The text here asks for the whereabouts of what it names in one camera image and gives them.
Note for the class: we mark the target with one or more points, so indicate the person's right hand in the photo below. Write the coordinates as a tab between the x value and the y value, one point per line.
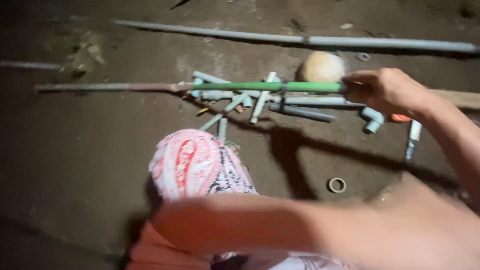
386	88

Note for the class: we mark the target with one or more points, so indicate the person's right fingers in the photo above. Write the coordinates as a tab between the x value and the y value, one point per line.
358	87

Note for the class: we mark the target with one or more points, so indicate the long green and grey pipe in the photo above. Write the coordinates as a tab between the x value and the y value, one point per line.
240	86

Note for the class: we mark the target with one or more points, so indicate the round tan ball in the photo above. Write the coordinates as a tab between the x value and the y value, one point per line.
322	67

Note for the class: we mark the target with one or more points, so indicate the long grey pipe with coupling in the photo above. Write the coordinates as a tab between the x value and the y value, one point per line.
337	40

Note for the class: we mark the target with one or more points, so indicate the pile of grey pipe offcuts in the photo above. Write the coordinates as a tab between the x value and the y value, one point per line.
300	111

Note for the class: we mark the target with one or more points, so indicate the wooden plank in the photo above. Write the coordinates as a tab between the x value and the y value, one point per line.
459	99

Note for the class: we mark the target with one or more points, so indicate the small yellow scrap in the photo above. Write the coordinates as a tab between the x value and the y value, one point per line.
202	111

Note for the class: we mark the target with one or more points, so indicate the red white patterned shorts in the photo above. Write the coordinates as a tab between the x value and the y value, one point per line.
195	165

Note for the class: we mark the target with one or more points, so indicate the heap of rubble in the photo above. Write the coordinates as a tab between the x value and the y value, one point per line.
85	50

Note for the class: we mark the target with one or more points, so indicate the short grey pipe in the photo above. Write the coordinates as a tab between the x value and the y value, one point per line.
30	65

